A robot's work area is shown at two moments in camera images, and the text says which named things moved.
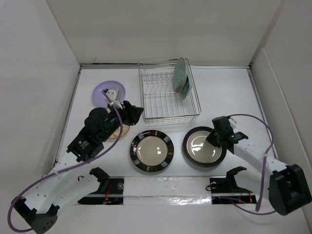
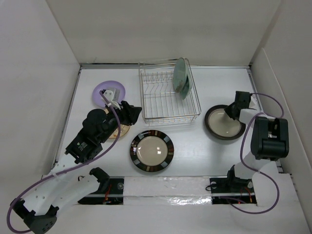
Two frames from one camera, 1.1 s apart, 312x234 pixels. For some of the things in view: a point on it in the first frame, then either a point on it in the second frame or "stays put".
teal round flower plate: [180, 72] stays put
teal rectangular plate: [186, 87] stays put
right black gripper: [210, 139] → [227, 109]
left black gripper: [130, 112] stays put
